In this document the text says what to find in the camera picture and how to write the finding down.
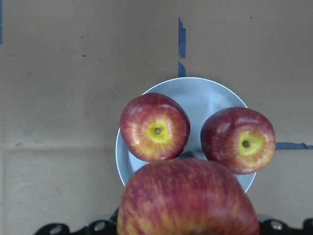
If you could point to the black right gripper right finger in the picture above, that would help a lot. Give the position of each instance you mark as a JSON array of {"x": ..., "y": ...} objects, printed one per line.
[{"x": 277, "y": 227}]

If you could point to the red apple on plate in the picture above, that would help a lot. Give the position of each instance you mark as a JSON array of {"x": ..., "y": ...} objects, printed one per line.
[
  {"x": 241, "y": 139},
  {"x": 154, "y": 127}
]

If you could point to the red yellow apple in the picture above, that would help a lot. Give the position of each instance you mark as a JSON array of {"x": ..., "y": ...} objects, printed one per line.
[{"x": 185, "y": 197}]

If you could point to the light blue plate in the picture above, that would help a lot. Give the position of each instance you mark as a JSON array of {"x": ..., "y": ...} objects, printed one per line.
[{"x": 200, "y": 98}]

